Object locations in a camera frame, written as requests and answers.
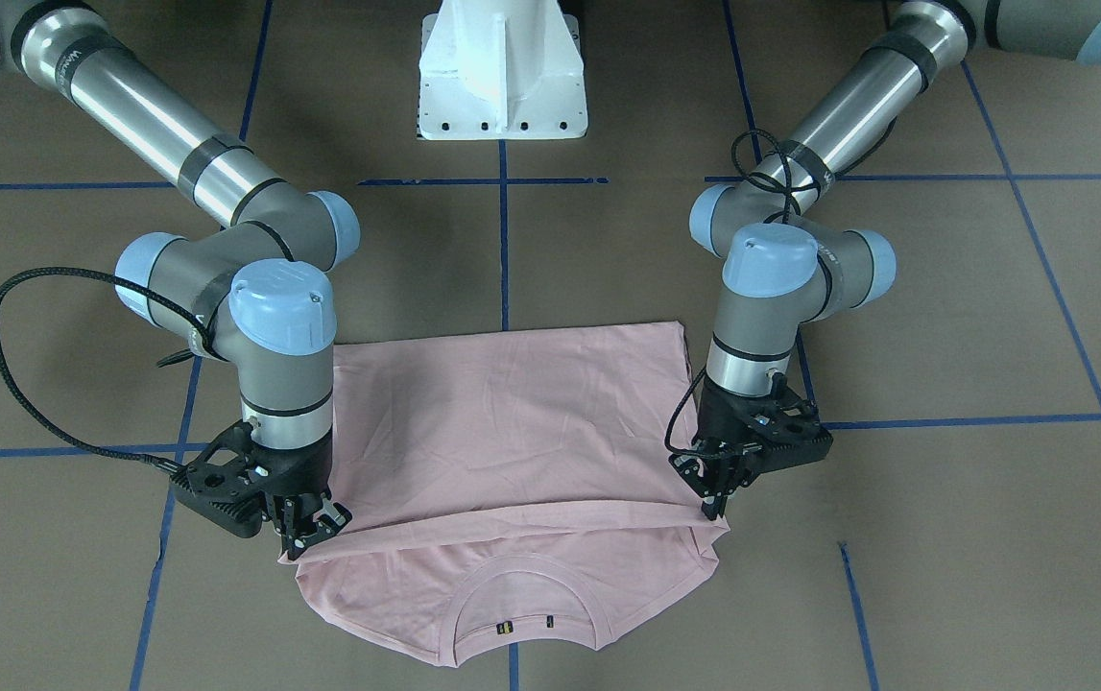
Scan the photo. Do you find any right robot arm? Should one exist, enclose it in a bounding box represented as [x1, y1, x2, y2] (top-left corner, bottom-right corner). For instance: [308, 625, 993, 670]
[0, 1, 361, 561]

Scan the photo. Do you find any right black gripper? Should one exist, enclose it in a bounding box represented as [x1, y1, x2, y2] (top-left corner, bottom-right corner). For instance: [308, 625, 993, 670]
[246, 434, 353, 561]

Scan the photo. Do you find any pink Snoopy t-shirt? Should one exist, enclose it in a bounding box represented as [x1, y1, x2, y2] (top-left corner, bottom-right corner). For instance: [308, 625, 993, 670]
[293, 321, 729, 666]

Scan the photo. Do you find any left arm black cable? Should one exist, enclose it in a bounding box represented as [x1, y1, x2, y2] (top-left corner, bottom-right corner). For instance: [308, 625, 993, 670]
[730, 128, 825, 226]

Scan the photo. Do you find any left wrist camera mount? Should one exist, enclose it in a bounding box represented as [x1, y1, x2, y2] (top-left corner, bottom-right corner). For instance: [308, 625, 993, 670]
[752, 388, 832, 475]

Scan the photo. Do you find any white pole base mount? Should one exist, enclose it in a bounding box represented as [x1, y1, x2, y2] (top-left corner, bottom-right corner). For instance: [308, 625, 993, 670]
[416, 1, 589, 141]

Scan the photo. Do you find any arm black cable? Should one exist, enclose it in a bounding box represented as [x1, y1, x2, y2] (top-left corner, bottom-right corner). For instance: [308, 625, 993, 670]
[730, 128, 825, 226]
[0, 267, 225, 473]

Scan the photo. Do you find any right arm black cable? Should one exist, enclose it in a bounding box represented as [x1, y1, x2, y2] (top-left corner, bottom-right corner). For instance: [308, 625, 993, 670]
[0, 267, 225, 473]

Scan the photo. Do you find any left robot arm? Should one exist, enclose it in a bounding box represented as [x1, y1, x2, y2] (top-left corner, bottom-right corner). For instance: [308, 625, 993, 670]
[730, 52, 1101, 547]

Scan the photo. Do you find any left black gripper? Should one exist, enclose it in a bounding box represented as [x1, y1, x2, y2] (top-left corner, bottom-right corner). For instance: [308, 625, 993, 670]
[671, 371, 786, 520]

